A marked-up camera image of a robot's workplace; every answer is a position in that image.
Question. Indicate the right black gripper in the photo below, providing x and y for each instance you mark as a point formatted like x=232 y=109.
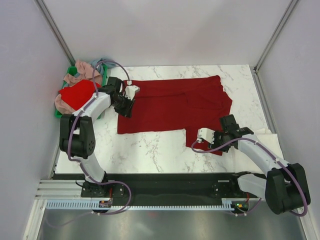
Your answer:
x=215 y=145

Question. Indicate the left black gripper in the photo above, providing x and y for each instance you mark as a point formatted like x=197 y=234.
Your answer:
x=127 y=111

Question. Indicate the dark red t shirt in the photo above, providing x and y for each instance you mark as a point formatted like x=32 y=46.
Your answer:
x=177 y=104

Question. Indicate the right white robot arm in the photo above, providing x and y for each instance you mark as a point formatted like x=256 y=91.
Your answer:
x=284 y=186

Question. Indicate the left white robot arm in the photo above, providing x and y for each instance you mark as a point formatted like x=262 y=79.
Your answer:
x=77 y=136

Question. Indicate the folded white t shirt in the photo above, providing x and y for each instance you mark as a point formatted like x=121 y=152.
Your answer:
x=243 y=163

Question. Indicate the bright red t shirt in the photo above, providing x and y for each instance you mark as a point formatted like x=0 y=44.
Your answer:
x=77 y=95

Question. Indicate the blue grey t shirt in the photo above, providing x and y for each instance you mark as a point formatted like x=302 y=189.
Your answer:
x=105 y=62

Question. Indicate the pink t shirt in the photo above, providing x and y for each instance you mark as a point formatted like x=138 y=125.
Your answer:
x=82 y=71

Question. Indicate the green plastic basket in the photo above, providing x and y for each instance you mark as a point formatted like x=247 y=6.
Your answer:
x=75 y=110

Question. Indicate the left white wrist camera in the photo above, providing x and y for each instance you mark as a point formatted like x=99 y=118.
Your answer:
x=130 y=90

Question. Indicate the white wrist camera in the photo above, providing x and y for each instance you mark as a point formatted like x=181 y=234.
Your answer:
x=205 y=134
x=130 y=90

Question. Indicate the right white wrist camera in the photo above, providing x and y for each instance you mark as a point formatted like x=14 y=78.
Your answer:
x=205 y=134

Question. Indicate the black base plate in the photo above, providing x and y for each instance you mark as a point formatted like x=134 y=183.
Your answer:
x=174 y=189

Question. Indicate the right aluminium corner post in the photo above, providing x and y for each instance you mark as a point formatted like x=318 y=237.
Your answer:
x=276 y=34

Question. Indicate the aluminium corner post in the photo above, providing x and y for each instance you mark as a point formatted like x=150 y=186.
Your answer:
x=55 y=30
x=276 y=34

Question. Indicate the white slotted cable duct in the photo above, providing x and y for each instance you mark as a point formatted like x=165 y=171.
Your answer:
x=110 y=204

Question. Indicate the aluminium frame rail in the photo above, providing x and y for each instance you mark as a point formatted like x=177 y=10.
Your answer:
x=59 y=190

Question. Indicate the left aluminium corner post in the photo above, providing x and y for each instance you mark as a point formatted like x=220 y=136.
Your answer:
x=55 y=30

